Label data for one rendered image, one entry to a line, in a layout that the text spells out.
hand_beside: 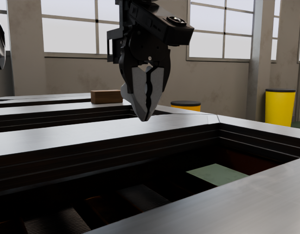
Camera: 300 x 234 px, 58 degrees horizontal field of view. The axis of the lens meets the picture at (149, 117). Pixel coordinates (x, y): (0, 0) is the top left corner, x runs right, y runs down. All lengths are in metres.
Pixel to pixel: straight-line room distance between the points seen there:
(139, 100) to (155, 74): 0.05
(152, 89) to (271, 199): 0.24
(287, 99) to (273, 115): 0.33
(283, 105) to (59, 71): 3.33
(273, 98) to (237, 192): 4.41
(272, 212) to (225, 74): 4.30
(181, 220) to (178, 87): 3.73
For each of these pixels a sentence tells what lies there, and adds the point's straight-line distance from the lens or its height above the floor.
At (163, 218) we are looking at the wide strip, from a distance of 0.25.
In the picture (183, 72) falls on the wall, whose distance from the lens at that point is 4.00.
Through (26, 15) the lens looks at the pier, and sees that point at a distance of 3.05.
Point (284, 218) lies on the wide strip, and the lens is 0.28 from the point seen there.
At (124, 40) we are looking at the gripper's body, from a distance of 0.43.
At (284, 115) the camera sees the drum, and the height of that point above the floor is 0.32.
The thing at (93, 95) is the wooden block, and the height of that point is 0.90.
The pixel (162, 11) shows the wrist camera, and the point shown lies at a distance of 0.42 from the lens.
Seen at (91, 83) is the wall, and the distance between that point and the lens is 3.35.
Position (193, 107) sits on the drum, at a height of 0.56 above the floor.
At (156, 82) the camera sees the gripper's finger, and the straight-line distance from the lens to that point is 0.45.
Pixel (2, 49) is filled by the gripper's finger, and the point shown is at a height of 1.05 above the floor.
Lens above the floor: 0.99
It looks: 9 degrees down
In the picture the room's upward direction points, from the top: straight up
